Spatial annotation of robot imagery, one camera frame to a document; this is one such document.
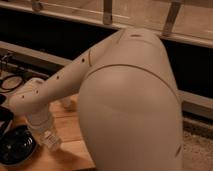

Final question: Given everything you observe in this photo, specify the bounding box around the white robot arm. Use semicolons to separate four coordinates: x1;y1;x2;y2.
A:
9;28;183;171

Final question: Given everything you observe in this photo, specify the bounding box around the black object at left edge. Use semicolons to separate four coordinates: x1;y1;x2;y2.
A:
0;94;14;139

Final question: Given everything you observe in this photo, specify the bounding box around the metal railing frame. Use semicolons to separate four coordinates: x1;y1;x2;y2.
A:
0;0;213;48

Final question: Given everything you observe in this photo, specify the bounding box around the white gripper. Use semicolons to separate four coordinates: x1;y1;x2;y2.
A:
26;112;54;133

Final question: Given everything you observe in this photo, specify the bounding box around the black cable loop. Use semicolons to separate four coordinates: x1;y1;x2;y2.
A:
0;73;25;94

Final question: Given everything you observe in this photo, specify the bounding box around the dark ceramic bowl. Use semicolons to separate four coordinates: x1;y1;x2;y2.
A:
0;125;37;166

